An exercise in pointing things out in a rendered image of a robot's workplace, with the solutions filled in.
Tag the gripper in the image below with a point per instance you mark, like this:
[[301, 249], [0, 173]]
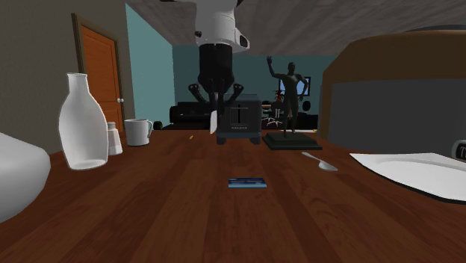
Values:
[[216, 63]]

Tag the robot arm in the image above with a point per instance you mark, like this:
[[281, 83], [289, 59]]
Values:
[[217, 22]]

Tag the white flat blade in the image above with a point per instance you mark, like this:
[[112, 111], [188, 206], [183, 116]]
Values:
[[213, 122]]

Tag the black sofa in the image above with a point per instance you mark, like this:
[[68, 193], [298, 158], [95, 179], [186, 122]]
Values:
[[185, 114]]

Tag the black toaster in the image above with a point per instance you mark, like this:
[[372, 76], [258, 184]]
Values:
[[247, 120]]

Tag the office chair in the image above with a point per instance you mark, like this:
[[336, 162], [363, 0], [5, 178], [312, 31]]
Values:
[[275, 116]]

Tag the dark green ball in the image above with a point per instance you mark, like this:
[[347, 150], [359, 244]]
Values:
[[158, 125]]

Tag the black human figure statue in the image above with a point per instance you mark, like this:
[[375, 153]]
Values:
[[291, 94]]

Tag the white mug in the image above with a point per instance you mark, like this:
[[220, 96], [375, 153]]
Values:
[[136, 132]]

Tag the blue card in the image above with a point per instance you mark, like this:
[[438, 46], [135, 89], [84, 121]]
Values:
[[247, 183]]

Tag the small white shaker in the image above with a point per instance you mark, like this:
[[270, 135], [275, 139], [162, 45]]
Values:
[[115, 140]]

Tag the orange door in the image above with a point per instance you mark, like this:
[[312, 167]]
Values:
[[100, 72]]

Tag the silver spoon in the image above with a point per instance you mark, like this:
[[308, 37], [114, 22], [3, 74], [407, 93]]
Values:
[[326, 165]]

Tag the white bottle vase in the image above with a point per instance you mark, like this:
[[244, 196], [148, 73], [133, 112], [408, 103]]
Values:
[[83, 127]]

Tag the large brown grey box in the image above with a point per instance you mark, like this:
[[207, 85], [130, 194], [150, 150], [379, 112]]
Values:
[[393, 105]]

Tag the white plate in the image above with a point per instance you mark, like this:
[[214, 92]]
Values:
[[411, 174]]

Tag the large white rounded object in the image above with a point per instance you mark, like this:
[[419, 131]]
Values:
[[18, 178]]

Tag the black rounded object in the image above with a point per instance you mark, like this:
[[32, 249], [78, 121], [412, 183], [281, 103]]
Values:
[[460, 150]]

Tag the blue wall picture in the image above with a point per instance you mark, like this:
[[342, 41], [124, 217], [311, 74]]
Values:
[[307, 85]]

